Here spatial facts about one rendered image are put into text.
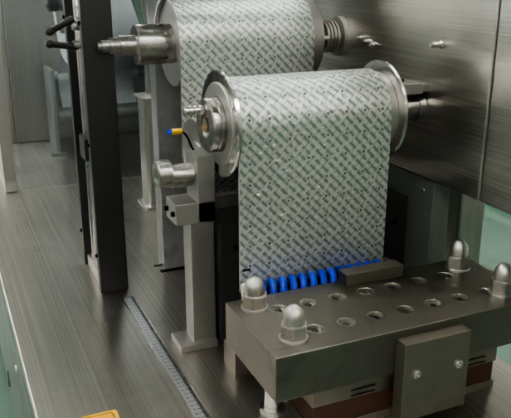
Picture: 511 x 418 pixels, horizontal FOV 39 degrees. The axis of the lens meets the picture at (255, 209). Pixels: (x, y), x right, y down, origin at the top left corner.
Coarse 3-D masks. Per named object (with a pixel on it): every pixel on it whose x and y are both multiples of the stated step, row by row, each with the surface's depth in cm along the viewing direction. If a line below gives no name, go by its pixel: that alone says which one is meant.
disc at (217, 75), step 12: (216, 72) 98; (204, 84) 103; (228, 84) 95; (204, 96) 104; (216, 96) 100; (228, 96) 95; (240, 120) 93; (240, 132) 94; (240, 144) 94; (240, 156) 95; (216, 168) 103; (228, 168) 99
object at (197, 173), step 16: (192, 160) 103; (208, 160) 102; (176, 176) 102; (192, 176) 103; (208, 176) 103; (192, 192) 105; (208, 192) 104; (176, 208) 102; (192, 208) 103; (208, 208) 104; (176, 224) 103; (192, 224) 105; (208, 224) 106; (192, 240) 106; (208, 240) 107; (192, 256) 107; (208, 256) 108; (192, 272) 107; (208, 272) 108; (192, 288) 108; (208, 288) 109; (192, 304) 109; (208, 304) 110; (192, 320) 110; (208, 320) 111; (176, 336) 113; (192, 336) 111; (208, 336) 112
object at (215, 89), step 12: (216, 84) 98; (396, 96) 104; (228, 108) 95; (396, 108) 104; (228, 120) 96; (396, 120) 105; (228, 132) 96; (228, 144) 97; (216, 156) 102; (228, 156) 97
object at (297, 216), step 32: (320, 160) 101; (352, 160) 103; (384, 160) 105; (256, 192) 98; (288, 192) 100; (320, 192) 103; (352, 192) 105; (384, 192) 107; (256, 224) 100; (288, 224) 102; (320, 224) 104; (352, 224) 106; (384, 224) 109; (256, 256) 101; (288, 256) 104; (320, 256) 106; (352, 256) 108
